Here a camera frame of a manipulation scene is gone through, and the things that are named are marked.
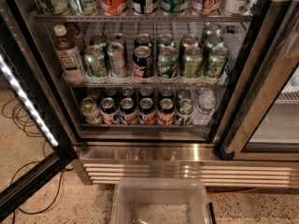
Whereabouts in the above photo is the green can middle far back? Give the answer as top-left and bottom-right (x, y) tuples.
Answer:
(201, 22), (221, 42)

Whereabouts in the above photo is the pink can middle back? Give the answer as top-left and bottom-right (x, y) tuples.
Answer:
(179, 34), (199, 51)

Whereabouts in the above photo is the green can middle front right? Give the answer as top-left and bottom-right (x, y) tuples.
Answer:
(204, 47), (229, 78)

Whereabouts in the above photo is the green can middle back centre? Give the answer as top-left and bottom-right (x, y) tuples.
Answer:
(157, 34), (176, 49)

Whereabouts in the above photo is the green 7up can middle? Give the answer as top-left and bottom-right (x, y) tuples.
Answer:
(157, 46), (178, 78)

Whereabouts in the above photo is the black can middle back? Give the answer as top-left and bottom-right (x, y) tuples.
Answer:
(134, 33), (153, 48)

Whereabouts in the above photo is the stainless steel fridge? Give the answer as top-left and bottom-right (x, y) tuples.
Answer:
(6, 0), (299, 189)

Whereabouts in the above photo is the black Coca-Cola can middle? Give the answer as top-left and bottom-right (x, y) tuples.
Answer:
(133, 46), (153, 79)

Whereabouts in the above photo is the silver can middle back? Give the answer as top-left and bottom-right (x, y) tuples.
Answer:
(109, 33), (126, 46)

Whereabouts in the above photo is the silver can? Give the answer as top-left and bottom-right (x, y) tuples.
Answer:
(107, 42), (127, 77)
(109, 33), (126, 46)

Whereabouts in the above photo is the green can bottom front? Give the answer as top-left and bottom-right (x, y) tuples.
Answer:
(175, 99), (193, 126)

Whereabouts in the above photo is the silver can middle front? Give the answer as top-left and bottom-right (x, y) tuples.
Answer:
(107, 42), (127, 77)

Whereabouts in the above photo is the red Coke can bottom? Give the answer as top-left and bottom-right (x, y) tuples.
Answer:
(157, 98), (175, 126)

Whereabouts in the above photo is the green can middle back left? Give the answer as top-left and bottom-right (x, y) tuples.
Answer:
(90, 34), (108, 49)

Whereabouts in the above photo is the green can middle front left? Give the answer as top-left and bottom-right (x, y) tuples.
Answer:
(84, 45), (108, 78)

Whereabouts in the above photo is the pale can bottom left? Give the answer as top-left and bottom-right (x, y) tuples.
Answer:
(80, 97), (102, 124)

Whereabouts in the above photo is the open black fridge door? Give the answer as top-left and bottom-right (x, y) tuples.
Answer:
(0, 0), (75, 221)

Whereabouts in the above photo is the clear water bottle bottom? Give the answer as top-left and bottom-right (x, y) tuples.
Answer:
(192, 91), (216, 126)

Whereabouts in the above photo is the dark bottle middle back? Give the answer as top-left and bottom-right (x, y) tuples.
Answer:
(64, 22), (86, 53)

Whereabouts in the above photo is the tea bottle white cap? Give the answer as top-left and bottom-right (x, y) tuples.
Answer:
(54, 24), (85, 84)

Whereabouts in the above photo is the clear plastic bin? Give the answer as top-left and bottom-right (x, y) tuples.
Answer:
(110, 178), (214, 224)

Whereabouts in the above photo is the middle wire shelf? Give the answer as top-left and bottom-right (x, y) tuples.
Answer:
(63, 75), (227, 88)

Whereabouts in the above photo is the wire shelf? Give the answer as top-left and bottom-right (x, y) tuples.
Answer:
(34, 14), (252, 22)
(63, 75), (227, 88)

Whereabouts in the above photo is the top wire shelf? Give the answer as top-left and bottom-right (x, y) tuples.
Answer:
(34, 14), (252, 22)

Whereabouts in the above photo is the black floor cable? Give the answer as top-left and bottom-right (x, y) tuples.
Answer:
(1, 96), (75, 224)

